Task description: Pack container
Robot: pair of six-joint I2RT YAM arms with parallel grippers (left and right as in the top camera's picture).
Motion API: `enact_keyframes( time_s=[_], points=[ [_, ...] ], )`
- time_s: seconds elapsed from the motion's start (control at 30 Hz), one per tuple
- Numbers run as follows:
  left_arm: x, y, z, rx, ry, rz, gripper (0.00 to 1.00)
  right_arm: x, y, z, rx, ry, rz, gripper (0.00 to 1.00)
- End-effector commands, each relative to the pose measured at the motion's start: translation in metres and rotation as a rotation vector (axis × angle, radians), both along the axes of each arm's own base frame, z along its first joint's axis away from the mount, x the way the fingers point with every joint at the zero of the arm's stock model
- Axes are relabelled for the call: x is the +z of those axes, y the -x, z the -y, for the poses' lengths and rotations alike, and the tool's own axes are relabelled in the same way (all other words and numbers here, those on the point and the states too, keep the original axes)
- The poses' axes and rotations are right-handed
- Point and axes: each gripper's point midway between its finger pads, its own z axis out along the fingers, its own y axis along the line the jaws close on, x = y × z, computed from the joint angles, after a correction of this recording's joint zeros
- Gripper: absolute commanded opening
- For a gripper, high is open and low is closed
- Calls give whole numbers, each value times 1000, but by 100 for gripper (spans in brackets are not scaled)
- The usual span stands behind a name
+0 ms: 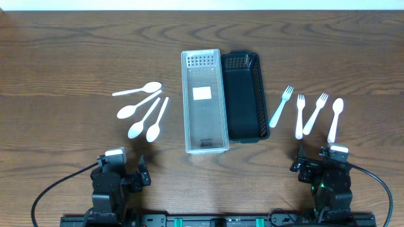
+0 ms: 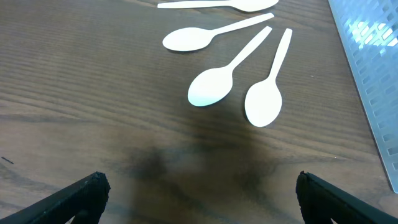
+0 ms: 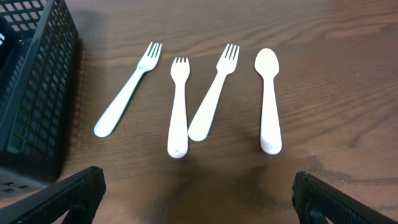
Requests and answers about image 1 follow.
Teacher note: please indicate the clear plastic mesh basket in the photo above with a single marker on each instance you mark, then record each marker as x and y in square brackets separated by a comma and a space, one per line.
[205, 121]

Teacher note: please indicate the pinkish white plastic spoon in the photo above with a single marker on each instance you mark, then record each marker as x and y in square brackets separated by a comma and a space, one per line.
[337, 109]

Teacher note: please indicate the black plastic mesh basket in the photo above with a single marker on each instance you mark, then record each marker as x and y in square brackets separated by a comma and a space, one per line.
[245, 103]

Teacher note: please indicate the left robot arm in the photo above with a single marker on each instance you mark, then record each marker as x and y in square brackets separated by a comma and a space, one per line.
[112, 186]

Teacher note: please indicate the white label sticker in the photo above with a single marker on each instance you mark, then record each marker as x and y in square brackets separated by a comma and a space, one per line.
[202, 93]

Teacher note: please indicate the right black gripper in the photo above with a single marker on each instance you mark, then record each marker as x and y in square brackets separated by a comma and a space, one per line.
[310, 168]

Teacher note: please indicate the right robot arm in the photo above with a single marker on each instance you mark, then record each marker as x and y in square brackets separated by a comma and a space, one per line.
[329, 179]

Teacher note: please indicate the white plastic fork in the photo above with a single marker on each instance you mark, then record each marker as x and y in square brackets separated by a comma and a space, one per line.
[299, 126]
[320, 103]

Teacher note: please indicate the white plastic spoon top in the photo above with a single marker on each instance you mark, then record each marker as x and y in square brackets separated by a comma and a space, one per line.
[147, 88]

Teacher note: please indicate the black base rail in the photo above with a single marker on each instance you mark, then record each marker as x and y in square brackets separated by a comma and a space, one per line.
[273, 219]

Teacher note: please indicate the light blue plastic fork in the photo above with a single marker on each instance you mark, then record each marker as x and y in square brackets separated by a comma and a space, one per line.
[285, 97]

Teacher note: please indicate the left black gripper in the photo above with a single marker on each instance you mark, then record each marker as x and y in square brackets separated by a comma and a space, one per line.
[139, 176]

